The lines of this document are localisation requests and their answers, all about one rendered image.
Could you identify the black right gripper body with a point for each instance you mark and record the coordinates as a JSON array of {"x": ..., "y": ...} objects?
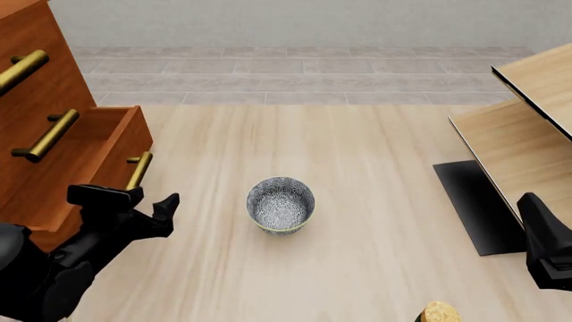
[{"x": 552, "y": 268}]

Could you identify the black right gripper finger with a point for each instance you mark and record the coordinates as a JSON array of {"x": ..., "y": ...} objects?
[{"x": 543, "y": 224}]

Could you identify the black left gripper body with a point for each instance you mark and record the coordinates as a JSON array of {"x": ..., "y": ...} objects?
[{"x": 120, "y": 224}]

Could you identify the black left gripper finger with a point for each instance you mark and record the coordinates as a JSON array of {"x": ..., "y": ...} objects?
[
  {"x": 166, "y": 208},
  {"x": 136, "y": 198}
]

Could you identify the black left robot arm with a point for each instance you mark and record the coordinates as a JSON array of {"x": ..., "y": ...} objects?
[{"x": 31, "y": 288}]

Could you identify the wooden cabinet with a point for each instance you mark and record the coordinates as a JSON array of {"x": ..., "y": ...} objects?
[{"x": 31, "y": 20}]

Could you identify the pale wooden shelf rack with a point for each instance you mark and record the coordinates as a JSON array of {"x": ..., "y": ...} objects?
[{"x": 509, "y": 144}]

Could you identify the patterned grey-white bowl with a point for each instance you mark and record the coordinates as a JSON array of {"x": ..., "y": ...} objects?
[{"x": 279, "y": 208}]

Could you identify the bottle with cork stopper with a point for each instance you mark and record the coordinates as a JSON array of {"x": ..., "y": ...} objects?
[{"x": 440, "y": 312}]

